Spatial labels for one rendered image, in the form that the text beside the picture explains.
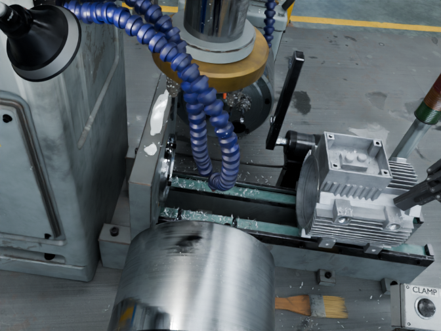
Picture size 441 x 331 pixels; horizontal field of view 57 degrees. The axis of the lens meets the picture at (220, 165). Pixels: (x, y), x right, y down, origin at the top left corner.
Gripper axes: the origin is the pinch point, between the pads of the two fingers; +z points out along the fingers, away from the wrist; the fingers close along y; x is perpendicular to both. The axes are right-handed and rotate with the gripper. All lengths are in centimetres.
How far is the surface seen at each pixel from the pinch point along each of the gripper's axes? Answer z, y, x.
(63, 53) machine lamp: -4, 22, -64
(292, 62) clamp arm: 2.8, -19.1, -28.5
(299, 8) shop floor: 84, -293, 76
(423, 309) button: 4.3, 19.9, 1.4
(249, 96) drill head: 19.3, -26.3, -25.7
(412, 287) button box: 4.6, 16.6, 0.0
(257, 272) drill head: 13.1, 21.0, -26.9
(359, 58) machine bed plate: 19, -97, 30
